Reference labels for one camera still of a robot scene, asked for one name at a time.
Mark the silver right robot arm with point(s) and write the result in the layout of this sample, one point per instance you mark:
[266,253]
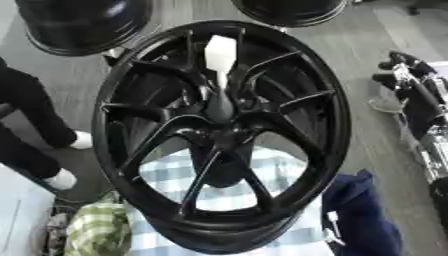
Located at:
[436,156]

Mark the person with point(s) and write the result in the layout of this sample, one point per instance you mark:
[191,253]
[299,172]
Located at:
[29,116]

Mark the green checked cloth bundle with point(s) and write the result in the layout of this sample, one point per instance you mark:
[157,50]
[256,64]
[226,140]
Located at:
[98,230]

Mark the dark blue bag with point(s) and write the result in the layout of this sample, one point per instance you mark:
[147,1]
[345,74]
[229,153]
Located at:
[359,216]

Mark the black round wheel rim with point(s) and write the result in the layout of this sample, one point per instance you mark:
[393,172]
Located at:
[81,25]
[291,11]

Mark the black spoked wheel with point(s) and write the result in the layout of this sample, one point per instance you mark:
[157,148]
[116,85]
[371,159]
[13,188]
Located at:
[326,100]

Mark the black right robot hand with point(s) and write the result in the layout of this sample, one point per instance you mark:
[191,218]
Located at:
[417,96]

